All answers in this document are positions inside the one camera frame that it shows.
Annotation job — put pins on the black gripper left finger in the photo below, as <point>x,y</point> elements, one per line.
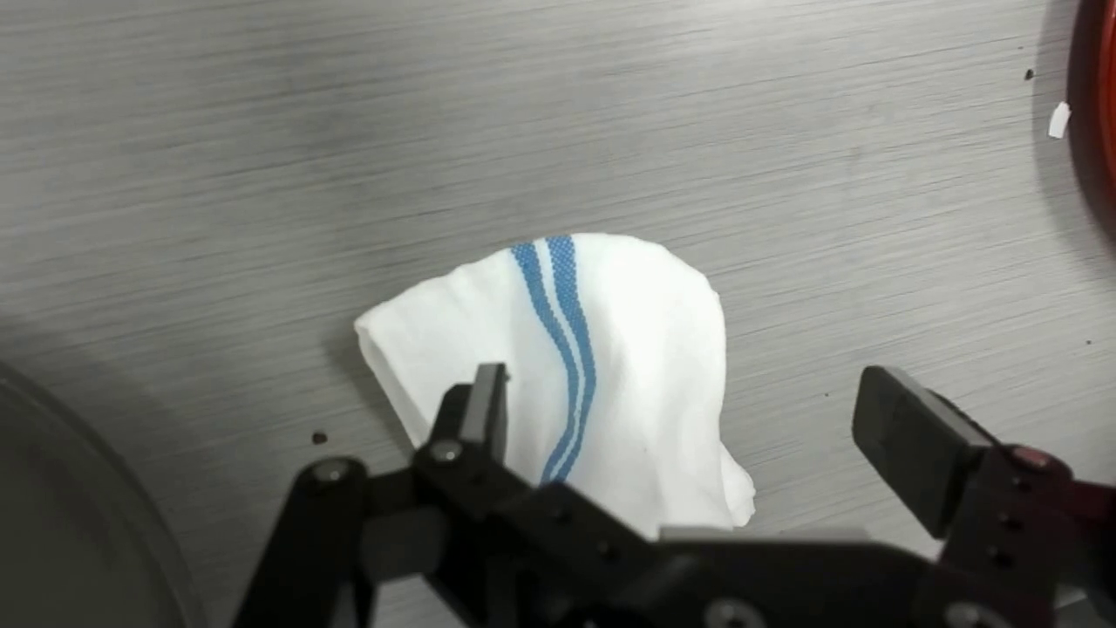
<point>483,411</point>

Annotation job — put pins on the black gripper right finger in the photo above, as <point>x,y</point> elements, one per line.
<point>917,442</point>

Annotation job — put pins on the white towel with blue stripes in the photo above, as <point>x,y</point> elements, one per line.
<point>639,372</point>

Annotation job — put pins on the small white paper scrap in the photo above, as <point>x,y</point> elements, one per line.
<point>1058,120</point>

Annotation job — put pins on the red bowl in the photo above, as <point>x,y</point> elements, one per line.
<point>1101,117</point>

